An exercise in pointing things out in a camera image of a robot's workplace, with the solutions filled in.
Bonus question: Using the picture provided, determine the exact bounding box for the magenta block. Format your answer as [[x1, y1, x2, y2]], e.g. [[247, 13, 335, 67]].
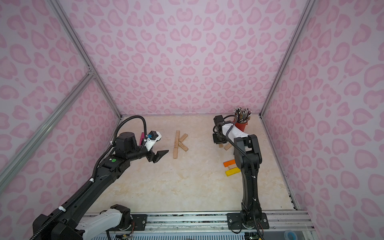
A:
[[140, 132, 145, 146]]

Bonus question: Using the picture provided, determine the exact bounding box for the long natural wood block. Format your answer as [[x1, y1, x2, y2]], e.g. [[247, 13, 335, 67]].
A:
[[173, 148, 178, 159]]

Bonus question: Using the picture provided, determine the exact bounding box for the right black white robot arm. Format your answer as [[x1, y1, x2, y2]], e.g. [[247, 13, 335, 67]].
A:
[[213, 115, 270, 230]]

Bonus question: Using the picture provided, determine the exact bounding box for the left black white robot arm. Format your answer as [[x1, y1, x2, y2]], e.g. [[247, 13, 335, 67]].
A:
[[31, 131, 168, 240]]

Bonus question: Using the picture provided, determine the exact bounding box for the red pencil cup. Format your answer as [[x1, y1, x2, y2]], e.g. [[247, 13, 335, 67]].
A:
[[235, 121, 248, 132]]

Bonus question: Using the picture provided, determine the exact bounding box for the orange block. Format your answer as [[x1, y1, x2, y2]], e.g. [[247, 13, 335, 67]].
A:
[[223, 160, 236, 168]]

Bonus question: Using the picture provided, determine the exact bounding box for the bundle of coloured pencils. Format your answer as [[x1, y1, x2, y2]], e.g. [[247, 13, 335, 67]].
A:
[[234, 107, 252, 124]]

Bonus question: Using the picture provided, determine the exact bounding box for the yellow block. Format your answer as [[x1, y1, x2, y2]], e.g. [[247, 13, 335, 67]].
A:
[[225, 168, 241, 177]]

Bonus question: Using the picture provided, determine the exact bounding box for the blue round cap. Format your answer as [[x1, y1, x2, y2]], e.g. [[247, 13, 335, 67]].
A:
[[284, 231, 298, 240]]

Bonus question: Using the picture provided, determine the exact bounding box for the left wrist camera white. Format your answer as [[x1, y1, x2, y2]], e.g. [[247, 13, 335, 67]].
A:
[[144, 131, 162, 152]]

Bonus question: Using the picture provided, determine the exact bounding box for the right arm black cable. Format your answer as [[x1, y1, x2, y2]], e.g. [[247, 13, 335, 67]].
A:
[[212, 114, 265, 240]]

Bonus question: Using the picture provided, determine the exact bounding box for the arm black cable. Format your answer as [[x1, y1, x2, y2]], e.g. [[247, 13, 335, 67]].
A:
[[212, 114, 265, 240], [28, 115, 148, 240]]

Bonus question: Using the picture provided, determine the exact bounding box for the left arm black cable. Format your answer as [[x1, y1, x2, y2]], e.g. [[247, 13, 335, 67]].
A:
[[28, 115, 148, 240]]

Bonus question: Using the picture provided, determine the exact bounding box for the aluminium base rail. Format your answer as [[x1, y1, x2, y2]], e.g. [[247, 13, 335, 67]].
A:
[[56, 209, 316, 240]]

